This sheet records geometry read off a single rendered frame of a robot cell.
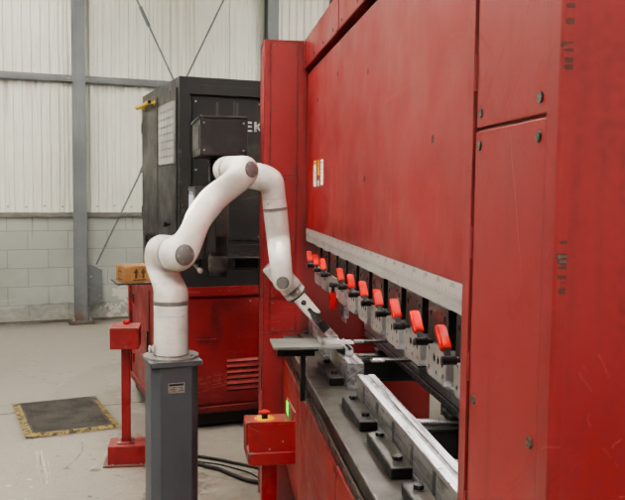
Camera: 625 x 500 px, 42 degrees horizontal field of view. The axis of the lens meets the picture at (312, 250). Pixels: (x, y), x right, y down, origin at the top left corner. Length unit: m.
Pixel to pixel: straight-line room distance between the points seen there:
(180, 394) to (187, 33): 7.88
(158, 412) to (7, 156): 7.32
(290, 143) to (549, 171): 3.24
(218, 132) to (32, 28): 6.22
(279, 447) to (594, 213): 2.17
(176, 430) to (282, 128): 1.68
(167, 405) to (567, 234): 2.24
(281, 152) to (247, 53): 6.64
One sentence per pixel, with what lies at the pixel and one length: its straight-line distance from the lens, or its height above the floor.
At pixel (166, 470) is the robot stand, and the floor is 0.63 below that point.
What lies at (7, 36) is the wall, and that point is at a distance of 10.05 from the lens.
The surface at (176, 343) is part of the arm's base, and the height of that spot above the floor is 1.06.
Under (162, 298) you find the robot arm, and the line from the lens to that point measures 2.80.
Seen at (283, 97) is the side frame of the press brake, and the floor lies 2.03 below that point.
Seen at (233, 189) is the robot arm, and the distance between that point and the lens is 2.86.
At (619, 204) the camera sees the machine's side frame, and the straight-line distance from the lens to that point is 0.74.
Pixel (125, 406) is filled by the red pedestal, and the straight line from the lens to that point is 4.86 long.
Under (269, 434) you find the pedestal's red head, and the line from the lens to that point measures 2.78.
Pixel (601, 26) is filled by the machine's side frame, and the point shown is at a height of 1.72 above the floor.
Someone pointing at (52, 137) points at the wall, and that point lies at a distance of 9.96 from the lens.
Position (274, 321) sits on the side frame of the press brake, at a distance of 3.97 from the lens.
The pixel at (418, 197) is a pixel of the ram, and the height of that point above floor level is 1.57.
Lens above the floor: 1.58
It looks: 4 degrees down
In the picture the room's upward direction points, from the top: 1 degrees clockwise
